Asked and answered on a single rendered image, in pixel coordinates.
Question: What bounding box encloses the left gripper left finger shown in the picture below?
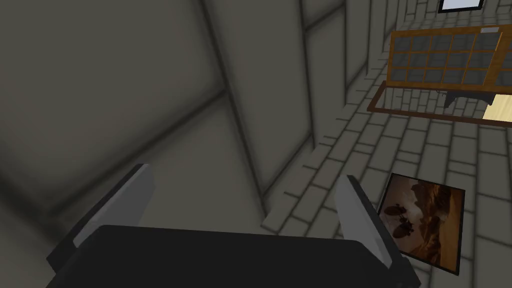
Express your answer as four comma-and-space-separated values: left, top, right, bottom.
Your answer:
45, 162, 155, 275

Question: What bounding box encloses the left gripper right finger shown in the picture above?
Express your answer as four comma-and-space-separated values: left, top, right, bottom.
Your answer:
334, 174, 408, 269

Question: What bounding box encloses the brown framed landscape picture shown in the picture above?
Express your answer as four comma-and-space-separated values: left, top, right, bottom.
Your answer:
377, 172, 467, 277

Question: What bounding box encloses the wooden glass-paned door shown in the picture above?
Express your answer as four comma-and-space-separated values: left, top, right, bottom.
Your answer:
366, 23, 512, 129

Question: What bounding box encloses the white window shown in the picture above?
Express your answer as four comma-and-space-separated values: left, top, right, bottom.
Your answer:
437, 0, 486, 15

